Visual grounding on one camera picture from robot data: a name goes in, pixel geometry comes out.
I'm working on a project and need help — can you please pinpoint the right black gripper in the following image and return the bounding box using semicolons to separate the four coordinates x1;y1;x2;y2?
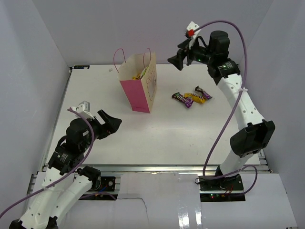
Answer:
167;37;214;72

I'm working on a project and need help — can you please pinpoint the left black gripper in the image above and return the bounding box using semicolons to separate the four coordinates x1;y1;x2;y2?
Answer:
81;109;122;150

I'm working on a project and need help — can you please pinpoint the purple snack chip bag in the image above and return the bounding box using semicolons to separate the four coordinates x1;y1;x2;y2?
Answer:
140;67;148;77

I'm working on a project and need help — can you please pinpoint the pink paper gift bag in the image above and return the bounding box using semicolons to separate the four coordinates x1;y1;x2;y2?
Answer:
115;51;157;113

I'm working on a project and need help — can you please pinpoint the purple candy packet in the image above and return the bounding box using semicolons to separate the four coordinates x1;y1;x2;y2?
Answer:
172;92;193;108

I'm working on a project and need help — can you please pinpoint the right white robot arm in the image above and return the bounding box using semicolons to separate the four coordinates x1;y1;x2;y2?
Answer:
168;29;275;190

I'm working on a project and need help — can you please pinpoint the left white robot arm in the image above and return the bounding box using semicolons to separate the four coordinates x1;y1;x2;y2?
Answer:
9;108;122;229

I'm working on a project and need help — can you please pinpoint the yellow M&M packet right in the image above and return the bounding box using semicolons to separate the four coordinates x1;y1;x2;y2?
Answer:
184;93;205;104

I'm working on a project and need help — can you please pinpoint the brown snickers bar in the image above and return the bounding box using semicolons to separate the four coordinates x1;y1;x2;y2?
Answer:
195;86;212;100

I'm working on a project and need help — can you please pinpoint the blue label sticker right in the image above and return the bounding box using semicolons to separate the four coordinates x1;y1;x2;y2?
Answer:
217;64;232;69

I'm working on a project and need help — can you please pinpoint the blue label sticker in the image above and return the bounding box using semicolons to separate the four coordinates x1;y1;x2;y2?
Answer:
217;64;232;69
73;65;90;69

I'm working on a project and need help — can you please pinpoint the blue label sticker left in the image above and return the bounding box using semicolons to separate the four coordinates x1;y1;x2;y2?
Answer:
73;65;90;69

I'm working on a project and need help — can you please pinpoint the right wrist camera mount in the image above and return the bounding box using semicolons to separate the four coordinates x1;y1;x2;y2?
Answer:
186;21;201;50

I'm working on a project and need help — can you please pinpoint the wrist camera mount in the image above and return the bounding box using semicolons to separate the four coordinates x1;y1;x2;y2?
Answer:
71;101;94;120
186;21;201;50

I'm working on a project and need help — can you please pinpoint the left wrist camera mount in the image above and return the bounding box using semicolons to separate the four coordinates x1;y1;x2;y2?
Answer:
71;101;94;120

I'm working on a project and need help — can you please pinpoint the aluminium front rail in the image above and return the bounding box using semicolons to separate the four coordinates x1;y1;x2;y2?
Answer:
42;164;270;175

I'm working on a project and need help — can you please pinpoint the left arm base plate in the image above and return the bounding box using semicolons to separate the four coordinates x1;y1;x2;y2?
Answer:
90;177;116;192

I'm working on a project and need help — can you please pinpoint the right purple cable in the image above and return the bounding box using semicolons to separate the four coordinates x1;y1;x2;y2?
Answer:
195;20;258;195

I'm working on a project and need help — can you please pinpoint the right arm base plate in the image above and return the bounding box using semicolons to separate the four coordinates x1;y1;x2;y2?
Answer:
196;175;244;192

